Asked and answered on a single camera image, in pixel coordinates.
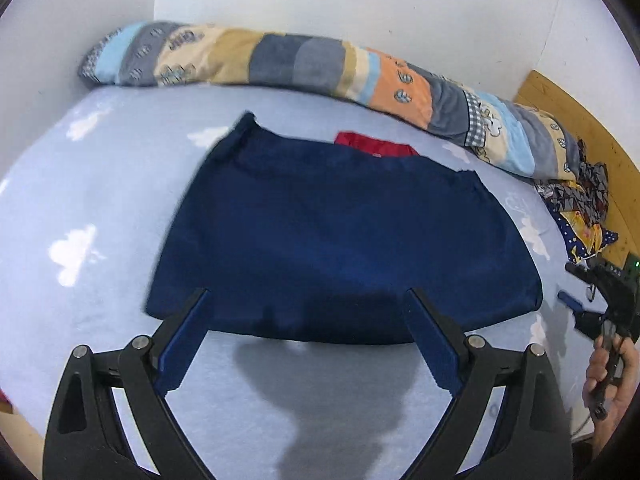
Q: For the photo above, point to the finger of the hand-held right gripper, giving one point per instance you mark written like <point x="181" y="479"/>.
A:
<point x="582" y="270"/>
<point x="570" y="301"/>

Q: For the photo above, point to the person's right hand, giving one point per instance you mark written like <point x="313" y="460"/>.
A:
<point x="597" y="365"/>

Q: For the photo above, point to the navy dotted yellow garment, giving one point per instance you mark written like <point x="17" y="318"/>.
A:
<point x="582" y="235"/>

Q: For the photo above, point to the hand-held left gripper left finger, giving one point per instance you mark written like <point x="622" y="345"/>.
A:
<point x="182" y="345"/>

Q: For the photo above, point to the wooden headboard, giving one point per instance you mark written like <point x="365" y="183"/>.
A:
<point x="575" y="110"/>

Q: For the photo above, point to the navy shirt with red collar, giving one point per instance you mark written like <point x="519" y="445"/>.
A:
<point x="340" y="240"/>

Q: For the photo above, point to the patchwork printed quilt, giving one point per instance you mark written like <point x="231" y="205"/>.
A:
<point x="300" y="60"/>

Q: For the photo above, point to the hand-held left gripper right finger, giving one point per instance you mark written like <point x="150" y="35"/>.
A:
<point x="432" y="345"/>

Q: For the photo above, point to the light blue bed sheet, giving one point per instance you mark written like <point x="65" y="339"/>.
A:
<point x="100" y="185"/>

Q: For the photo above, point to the grey patterned garment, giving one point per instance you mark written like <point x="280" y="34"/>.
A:
<point x="587" y="180"/>

